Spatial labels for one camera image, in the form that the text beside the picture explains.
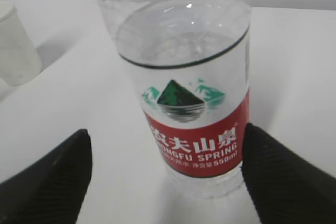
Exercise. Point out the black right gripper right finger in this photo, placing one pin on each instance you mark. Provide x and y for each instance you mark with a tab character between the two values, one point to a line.
284	187

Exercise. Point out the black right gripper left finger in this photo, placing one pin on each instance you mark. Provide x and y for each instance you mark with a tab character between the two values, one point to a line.
52	189

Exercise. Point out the white paper cup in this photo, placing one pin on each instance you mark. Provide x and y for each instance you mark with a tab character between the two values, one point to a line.
20	62

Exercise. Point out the Nongfu Spring water bottle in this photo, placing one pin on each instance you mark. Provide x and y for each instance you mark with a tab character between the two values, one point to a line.
188	61

